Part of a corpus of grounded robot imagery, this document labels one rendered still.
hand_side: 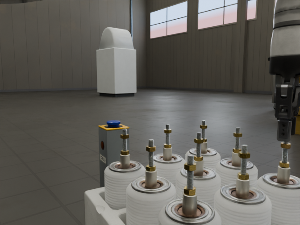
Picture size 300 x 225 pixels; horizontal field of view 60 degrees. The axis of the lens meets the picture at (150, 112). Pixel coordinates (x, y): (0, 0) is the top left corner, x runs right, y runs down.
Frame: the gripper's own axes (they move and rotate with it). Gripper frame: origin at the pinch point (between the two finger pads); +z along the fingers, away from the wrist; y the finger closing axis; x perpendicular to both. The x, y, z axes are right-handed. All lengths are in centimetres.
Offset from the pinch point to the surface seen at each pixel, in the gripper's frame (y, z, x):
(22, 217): 14, 35, -73
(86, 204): 16.3, 19.7, -39.4
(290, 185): 2.3, 9.9, 1.6
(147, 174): 17.7, 7.7, -20.5
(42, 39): -504, -148, -859
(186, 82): -877, 6, -475
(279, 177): 0.9, 9.1, -0.6
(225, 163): -3.5, 9.9, -12.9
